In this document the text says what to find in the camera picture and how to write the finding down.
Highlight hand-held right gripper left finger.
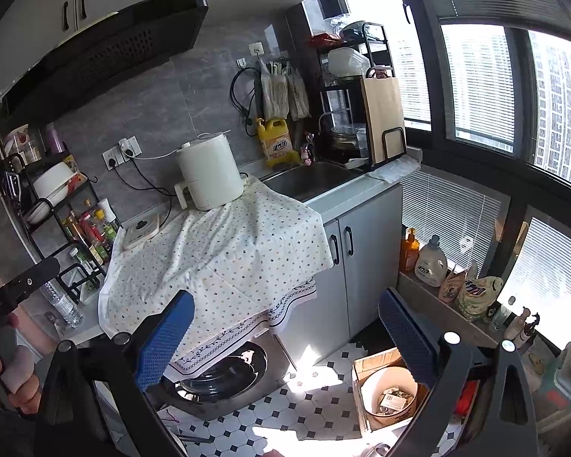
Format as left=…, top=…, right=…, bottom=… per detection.
left=33, top=290, right=195, bottom=457

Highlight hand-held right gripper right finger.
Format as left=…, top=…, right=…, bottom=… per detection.
left=378, top=288, right=538, bottom=457

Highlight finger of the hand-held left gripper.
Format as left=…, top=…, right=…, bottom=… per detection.
left=0, top=257, right=60, bottom=317

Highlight white paper bucket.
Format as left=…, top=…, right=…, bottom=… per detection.
left=362, top=366, right=419, bottom=420

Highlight person's left hand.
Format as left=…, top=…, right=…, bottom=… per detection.
left=0, top=328, right=43, bottom=417

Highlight black spice rack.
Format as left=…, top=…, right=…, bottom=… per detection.
left=0, top=150, right=108, bottom=267

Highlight clear water bottle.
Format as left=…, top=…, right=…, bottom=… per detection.
left=40, top=278, right=84, bottom=329

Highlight cardboard box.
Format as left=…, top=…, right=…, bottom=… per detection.
left=352, top=347, right=431, bottom=434

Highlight white plastic tray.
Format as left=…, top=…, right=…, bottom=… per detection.
left=78, top=276, right=103, bottom=305

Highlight beige refill pouch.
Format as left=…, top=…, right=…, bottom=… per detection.
left=439, top=267, right=467, bottom=304

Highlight washing machine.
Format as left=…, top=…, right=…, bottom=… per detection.
left=143, top=328, right=298, bottom=422

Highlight white detergent bottle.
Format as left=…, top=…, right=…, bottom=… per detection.
left=414, top=235, right=448, bottom=289

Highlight yellow green refill pouch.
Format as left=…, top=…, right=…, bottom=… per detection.
left=457, top=273, right=504, bottom=322

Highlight row of condiment bottles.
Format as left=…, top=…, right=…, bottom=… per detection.
left=62, top=197, right=122, bottom=267

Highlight orange bottle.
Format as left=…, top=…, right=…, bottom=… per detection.
left=400, top=227, right=420, bottom=273

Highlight red packet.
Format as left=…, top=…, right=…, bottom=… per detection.
left=454, top=381, right=479, bottom=420

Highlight grey cabinet doors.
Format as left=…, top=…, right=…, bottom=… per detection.
left=309, top=183, right=405, bottom=367

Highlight cream induction cooker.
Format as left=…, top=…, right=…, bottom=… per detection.
left=123, top=213, right=161, bottom=249

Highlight small beige pump bottle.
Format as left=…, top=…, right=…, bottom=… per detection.
left=518, top=313, right=541, bottom=348
left=504, top=308, right=529, bottom=344

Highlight floral white tablecloth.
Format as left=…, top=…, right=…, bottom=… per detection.
left=97, top=174, right=335, bottom=339

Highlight white cloth with navy border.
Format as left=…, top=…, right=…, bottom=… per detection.
left=164, top=276, right=317, bottom=384

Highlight window blind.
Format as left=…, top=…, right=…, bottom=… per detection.
left=497, top=216, right=571, bottom=339
left=402, top=171, right=510, bottom=277

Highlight floral cup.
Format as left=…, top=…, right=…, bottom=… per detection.
left=4, top=124, right=43, bottom=163

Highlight pink bottle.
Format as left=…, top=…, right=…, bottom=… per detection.
left=45, top=122, right=67, bottom=153

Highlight clear plastic storage box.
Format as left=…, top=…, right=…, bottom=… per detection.
left=535, top=328, right=571, bottom=434

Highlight white air fryer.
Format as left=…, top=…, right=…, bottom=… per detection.
left=174, top=134, right=244, bottom=211

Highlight steel sink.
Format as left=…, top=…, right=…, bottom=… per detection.
left=262, top=162, right=362, bottom=203

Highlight black dish rack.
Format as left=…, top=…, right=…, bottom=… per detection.
left=309, top=21, right=407, bottom=172

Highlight glass lidded pot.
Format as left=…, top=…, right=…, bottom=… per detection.
left=330, top=124, right=367, bottom=153

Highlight yellow dish soap bottle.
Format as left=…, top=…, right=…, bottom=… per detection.
left=257, top=117, right=301, bottom=168

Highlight wooden cutting board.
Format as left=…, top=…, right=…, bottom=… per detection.
left=360, top=76, right=405, bottom=165

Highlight black range hood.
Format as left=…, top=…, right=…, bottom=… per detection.
left=0, top=0, right=210, bottom=120

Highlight hanging plastic bags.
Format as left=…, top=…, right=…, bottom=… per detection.
left=259, top=57, right=311, bottom=122

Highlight black wire stand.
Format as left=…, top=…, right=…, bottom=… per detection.
left=57, top=264, right=108, bottom=305

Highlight black power cable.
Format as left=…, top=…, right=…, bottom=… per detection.
left=131, top=155, right=172, bottom=201
left=112, top=162, right=172, bottom=222

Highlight white wall socket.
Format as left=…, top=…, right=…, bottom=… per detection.
left=102, top=136, right=140, bottom=168

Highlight white power cable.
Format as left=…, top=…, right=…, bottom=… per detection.
left=126, top=145, right=182, bottom=160

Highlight coiled black cable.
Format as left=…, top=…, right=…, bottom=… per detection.
left=231, top=67, right=262, bottom=129

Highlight black window frame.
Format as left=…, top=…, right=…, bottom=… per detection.
left=395, top=0, right=571, bottom=296

